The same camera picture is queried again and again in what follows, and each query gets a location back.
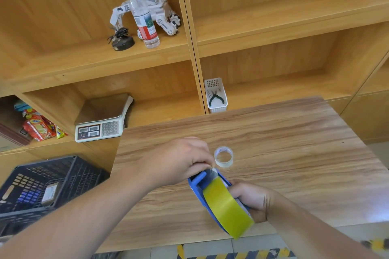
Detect dark blue plastic crate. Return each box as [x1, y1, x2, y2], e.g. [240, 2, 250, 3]
[0, 155, 111, 238]

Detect person's left forearm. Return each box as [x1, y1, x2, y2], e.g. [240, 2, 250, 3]
[0, 163, 154, 259]

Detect green-handled pliers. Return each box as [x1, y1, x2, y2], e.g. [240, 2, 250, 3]
[208, 89, 225, 107]

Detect blue tape dispenser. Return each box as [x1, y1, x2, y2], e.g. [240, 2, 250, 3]
[187, 168, 254, 236]

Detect teal packet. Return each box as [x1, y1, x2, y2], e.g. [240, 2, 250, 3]
[13, 100, 33, 113]

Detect red snack packet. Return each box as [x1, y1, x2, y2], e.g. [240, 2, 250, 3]
[22, 113, 57, 142]

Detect person's right hand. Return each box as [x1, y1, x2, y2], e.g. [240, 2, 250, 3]
[227, 180, 276, 224]

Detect person's right forearm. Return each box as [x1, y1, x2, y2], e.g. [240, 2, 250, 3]
[267, 190, 382, 259]

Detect wooden shelf unit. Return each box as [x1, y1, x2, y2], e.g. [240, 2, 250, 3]
[0, 0, 389, 186]

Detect clear tape roll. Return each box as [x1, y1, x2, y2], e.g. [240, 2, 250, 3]
[214, 146, 234, 168]

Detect yellow tape roll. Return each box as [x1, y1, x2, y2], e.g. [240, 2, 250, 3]
[203, 176, 255, 240]

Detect white plastic basket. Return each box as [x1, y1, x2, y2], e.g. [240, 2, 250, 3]
[204, 77, 228, 114]

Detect white digital weighing scale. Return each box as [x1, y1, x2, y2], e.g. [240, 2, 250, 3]
[74, 93, 134, 143]

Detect clear red-capped water bottle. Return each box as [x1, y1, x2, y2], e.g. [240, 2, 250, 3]
[125, 0, 160, 49]

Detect white robot dog toy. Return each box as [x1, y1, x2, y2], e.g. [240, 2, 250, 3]
[110, 0, 182, 39]

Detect black spider toy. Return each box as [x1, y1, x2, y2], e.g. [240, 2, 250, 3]
[107, 27, 136, 52]

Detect grey label card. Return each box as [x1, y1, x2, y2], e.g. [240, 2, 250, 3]
[41, 182, 60, 205]

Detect person's left hand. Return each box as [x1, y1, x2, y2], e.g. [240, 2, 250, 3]
[138, 137, 216, 191]

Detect yellow black floor tape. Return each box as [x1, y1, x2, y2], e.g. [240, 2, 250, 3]
[361, 239, 389, 252]

